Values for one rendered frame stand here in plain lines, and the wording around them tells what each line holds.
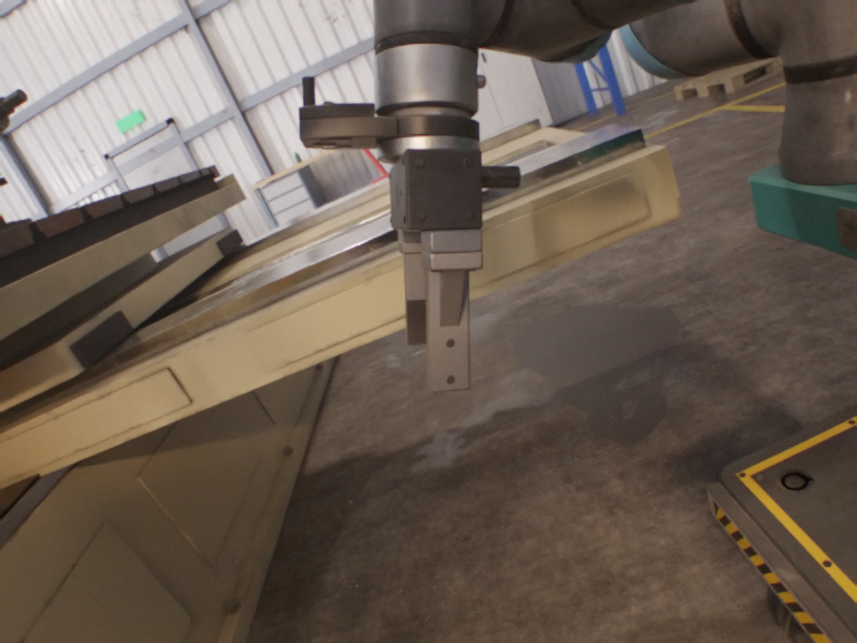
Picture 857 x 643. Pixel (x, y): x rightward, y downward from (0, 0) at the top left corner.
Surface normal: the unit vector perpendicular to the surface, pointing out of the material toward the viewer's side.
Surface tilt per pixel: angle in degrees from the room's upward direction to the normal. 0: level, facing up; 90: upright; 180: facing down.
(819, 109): 72
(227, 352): 90
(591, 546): 0
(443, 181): 82
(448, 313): 110
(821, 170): 90
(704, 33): 105
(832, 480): 0
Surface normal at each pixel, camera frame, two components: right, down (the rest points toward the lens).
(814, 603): -0.39, -0.84
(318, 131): -0.22, 0.21
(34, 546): 0.92, -0.37
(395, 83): -0.56, 0.18
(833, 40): -0.70, 0.54
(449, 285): 0.15, 0.66
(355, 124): 0.17, 0.20
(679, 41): -0.66, 0.73
